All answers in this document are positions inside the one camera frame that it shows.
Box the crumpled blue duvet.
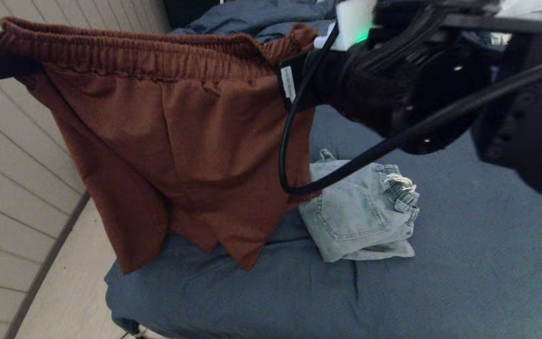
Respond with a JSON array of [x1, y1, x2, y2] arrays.
[[172, 0, 342, 43]]

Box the light blue denim shorts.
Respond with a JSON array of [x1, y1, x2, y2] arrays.
[[298, 149, 421, 263]]

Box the black furniture panel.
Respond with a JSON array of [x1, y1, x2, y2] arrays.
[[164, 0, 224, 30]]

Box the bed with blue sheet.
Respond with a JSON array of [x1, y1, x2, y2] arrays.
[[105, 104, 542, 339]]

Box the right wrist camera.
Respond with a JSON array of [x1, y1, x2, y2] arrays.
[[314, 0, 380, 51]]

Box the brown shorts with white print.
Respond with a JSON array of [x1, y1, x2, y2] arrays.
[[0, 16, 321, 274]]

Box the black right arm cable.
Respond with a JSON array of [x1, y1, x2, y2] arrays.
[[278, 24, 542, 197]]

